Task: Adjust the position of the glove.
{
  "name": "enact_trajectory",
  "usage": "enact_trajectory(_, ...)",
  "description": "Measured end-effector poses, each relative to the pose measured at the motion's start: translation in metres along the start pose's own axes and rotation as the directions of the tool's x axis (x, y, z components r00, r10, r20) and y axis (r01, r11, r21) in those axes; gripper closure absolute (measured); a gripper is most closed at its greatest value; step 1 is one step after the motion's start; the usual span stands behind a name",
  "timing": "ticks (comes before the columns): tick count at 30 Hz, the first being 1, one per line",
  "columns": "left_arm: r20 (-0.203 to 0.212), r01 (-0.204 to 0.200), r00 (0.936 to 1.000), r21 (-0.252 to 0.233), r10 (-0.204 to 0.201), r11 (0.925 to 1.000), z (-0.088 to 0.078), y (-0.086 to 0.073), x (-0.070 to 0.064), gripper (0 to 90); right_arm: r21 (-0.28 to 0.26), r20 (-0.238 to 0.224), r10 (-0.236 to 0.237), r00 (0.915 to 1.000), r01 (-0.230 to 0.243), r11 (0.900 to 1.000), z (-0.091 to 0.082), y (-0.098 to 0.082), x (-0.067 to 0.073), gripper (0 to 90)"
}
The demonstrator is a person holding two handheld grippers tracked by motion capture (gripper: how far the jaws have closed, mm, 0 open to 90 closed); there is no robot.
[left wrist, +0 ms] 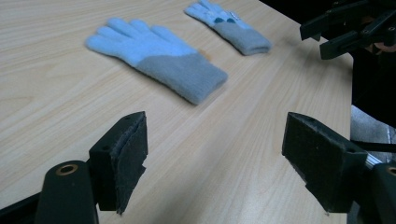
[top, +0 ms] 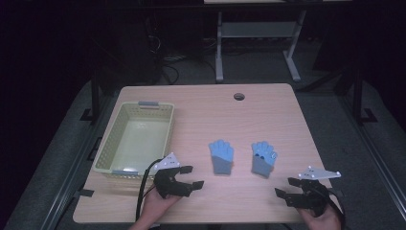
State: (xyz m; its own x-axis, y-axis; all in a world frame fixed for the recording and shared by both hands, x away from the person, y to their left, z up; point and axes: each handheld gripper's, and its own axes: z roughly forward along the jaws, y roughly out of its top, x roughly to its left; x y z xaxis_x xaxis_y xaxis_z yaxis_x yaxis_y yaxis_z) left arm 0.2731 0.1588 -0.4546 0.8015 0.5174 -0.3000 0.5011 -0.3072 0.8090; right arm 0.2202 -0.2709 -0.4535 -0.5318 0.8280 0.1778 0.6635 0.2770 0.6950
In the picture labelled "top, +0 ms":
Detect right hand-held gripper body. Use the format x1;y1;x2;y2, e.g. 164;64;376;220
282;166;342;219

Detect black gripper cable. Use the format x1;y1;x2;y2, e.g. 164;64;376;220
319;182;347;230
135;158;165;222

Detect black floor cables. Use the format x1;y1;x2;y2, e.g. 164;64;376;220
145;32;195;86

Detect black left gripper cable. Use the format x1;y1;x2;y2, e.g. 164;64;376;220
135;158;165;222

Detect cream plastic basket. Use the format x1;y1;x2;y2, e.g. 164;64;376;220
92;101;175;180

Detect black frame post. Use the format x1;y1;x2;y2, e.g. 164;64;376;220
79;71;101;126
351;68;378;127

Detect blue glove with dark print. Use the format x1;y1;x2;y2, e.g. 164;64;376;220
251;141;278;178

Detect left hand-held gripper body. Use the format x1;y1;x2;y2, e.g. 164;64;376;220
152;152;195;199

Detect person's left hand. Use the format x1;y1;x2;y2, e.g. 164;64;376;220
140;186;184;224

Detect person's right hand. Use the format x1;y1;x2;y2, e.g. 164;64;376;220
296;204;343;230

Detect aluminium frame rail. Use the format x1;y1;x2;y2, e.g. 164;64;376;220
338;94;406;221
39;94;114;230

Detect plain blue glove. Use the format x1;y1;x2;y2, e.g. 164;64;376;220
208;139;235;175

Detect grey metal desk frame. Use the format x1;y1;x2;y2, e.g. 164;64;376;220
204;0;353;83

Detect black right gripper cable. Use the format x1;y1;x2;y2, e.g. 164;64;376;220
319;182;347;230

